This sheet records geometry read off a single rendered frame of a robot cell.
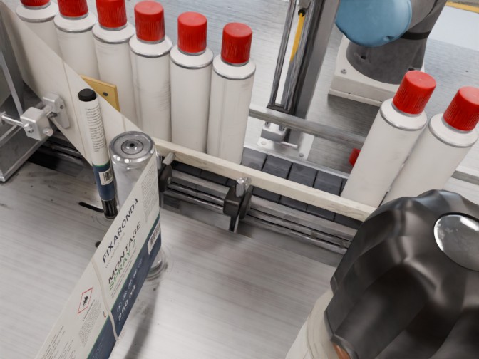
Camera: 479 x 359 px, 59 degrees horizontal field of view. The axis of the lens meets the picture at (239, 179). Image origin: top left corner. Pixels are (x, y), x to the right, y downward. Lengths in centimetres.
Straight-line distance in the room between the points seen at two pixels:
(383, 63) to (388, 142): 37
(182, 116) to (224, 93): 7
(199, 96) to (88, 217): 20
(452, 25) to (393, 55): 45
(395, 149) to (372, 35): 24
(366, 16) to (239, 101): 26
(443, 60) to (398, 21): 44
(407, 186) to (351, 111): 33
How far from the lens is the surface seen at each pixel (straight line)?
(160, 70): 53
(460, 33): 125
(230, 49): 48
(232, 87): 50
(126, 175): 36
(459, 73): 108
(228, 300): 48
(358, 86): 85
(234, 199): 51
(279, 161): 62
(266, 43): 98
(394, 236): 19
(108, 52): 55
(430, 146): 50
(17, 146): 61
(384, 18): 68
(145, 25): 51
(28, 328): 50
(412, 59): 87
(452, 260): 19
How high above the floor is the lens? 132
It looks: 48 degrees down
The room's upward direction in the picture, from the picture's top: 9 degrees clockwise
